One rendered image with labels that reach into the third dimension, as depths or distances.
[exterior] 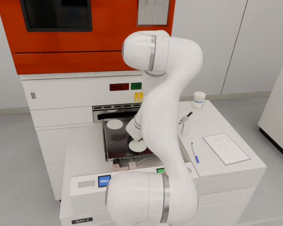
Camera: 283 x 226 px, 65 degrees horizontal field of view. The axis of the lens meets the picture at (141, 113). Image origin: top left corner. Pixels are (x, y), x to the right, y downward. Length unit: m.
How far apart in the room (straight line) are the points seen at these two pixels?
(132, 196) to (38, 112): 1.03
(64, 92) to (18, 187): 1.25
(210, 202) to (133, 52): 0.89
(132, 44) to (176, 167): 0.34
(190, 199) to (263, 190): 1.96
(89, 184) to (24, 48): 0.72
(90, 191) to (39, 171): 1.51
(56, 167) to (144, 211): 1.27
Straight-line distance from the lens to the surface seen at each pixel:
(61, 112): 1.45
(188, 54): 0.62
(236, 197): 1.32
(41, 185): 2.31
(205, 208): 1.28
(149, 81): 0.86
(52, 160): 1.72
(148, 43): 0.61
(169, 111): 0.56
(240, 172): 1.15
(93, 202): 1.01
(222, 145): 1.23
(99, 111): 1.42
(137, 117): 1.05
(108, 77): 1.32
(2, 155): 2.75
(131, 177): 0.56
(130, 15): 1.18
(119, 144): 1.23
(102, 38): 1.19
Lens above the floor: 1.73
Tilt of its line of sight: 34 degrees down
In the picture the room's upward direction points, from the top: 3 degrees clockwise
